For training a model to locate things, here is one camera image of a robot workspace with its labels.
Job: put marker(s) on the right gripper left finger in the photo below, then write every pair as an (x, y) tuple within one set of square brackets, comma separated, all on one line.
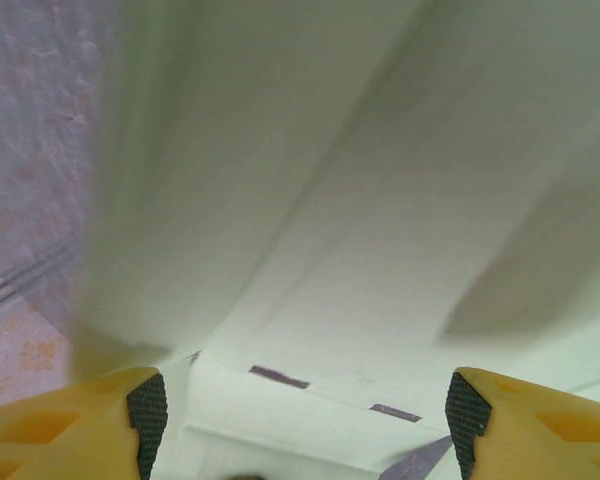
[(55, 435)]

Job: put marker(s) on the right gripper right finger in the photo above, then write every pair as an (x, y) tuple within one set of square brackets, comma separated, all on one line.
[(540, 440)]

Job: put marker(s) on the green paper box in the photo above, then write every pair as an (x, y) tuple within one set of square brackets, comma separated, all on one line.
[(330, 200)]

